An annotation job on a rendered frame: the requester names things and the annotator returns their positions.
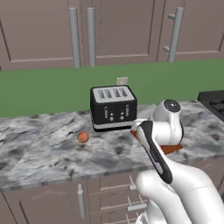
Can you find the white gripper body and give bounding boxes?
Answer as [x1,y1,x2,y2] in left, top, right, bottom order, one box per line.
[130,118,148,131]

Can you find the orange-brown cutting board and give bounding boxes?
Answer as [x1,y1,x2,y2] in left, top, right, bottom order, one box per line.
[129,129,185,156]

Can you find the black four-slot toaster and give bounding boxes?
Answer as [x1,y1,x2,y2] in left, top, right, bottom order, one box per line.
[89,85,138,133]

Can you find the brown drawer front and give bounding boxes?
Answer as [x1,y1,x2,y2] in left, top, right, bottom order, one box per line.
[99,208,141,224]
[99,189,148,212]
[99,173,138,193]

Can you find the black hob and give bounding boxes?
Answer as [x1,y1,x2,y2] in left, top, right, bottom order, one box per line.
[196,89,224,123]

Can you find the brown base cupboard door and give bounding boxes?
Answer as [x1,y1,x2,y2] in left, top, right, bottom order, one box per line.
[0,179,89,224]

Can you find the white wall outlet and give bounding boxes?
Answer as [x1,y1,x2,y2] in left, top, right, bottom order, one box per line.
[115,76,130,88]

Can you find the grey drawer handle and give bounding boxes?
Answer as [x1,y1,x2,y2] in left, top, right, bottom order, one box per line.
[128,174,138,192]
[126,195,149,213]
[124,213,138,224]

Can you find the grey base cupboard handle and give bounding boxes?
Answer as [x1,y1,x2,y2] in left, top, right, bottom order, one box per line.
[76,183,88,220]

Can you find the brown wall cupboard door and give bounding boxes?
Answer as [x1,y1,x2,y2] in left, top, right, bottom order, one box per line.
[80,0,161,67]
[0,0,84,72]
[157,0,224,63]

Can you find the grey cupboard door handle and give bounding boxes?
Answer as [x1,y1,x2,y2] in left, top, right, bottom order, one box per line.
[162,6,185,64]
[86,7,97,68]
[67,7,82,69]

